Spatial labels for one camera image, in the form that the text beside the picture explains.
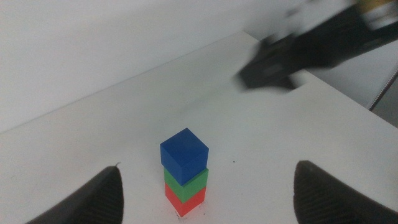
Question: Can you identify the blue cube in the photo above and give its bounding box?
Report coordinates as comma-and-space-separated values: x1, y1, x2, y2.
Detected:
159, 127, 210, 187

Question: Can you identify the grey braided cable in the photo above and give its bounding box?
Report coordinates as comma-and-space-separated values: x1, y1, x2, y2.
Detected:
368, 65, 398, 111

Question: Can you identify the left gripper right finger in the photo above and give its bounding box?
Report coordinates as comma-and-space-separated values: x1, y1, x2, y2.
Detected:
293, 159, 398, 224

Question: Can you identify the red cube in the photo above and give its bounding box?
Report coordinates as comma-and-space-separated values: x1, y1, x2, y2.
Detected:
164, 182, 207, 218

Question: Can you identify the green cube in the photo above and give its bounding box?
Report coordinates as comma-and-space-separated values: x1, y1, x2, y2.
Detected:
164, 167, 210, 204

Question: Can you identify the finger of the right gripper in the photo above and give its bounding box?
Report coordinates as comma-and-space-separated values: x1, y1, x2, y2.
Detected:
237, 51, 298, 91

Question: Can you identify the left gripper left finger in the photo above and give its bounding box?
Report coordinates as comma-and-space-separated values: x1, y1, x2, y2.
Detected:
24, 164, 125, 224

